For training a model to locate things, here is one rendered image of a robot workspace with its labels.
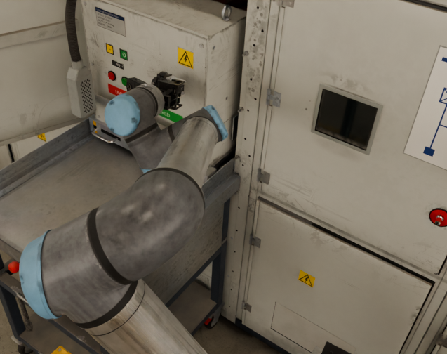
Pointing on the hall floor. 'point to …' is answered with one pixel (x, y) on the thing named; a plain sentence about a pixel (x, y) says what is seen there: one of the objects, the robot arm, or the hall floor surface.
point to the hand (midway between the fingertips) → (172, 81)
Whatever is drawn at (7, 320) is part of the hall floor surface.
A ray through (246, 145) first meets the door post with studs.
